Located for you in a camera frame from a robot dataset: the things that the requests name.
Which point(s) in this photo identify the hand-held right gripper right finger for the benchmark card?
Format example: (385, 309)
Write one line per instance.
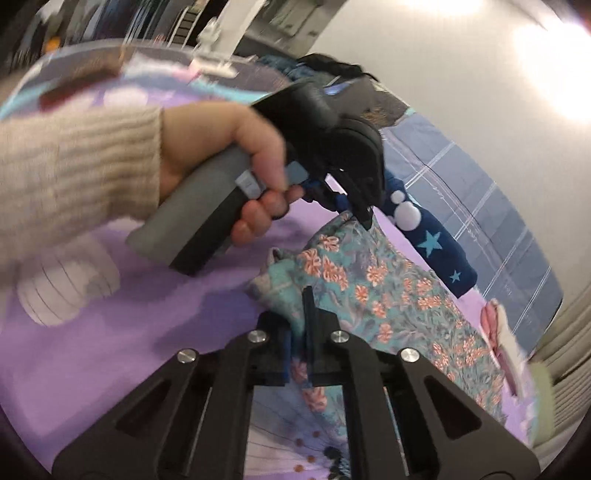
(311, 341)

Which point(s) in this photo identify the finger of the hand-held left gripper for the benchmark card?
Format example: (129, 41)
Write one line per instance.
(364, 210)

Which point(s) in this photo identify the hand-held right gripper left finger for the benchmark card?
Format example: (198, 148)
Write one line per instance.
(286, 357)

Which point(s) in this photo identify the teal floral shirt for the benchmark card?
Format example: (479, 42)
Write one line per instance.
(378, 295)

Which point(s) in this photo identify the person's left hand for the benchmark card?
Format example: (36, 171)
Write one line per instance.
(203, 138)

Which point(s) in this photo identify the dark deer-print bedsheet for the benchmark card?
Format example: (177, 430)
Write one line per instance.
(390, 110)

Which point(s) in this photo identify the navy star-print rolled garment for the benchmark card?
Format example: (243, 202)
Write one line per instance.
(434, 244)

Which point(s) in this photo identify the blue plaid pillow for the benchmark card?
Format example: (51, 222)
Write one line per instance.
(498, 221)

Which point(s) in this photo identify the pink folded cloth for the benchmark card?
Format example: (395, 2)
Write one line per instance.
(489, 323)

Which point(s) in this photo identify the purple floral quilt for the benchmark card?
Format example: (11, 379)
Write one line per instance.
(115, 360)

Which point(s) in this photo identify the beige folded cloth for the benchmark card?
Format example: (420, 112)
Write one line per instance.
(512, 355)

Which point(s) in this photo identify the green pillow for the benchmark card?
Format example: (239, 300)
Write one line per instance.
(540, 397)

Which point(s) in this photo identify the red phone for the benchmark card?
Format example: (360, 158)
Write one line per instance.
(78, 85)

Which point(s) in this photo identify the beige pleated curtain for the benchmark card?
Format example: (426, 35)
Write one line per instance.
(568, 369)

